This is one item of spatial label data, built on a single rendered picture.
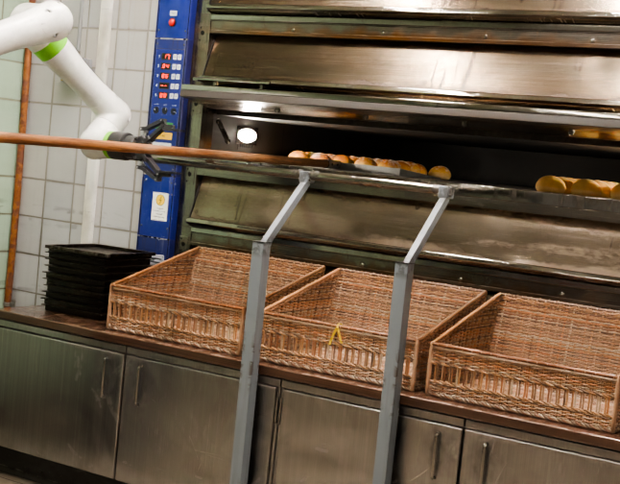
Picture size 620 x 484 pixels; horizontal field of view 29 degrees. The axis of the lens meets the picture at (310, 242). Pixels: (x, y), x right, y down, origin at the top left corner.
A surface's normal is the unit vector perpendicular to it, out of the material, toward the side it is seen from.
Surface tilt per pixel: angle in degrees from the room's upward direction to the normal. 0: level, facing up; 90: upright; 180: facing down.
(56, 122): 90
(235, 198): 70
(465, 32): 90
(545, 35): 90
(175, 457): 90
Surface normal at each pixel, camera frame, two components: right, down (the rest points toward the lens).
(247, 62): -0.46, -0.33
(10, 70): 0.84, 0.12
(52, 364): -0.52, 0.01
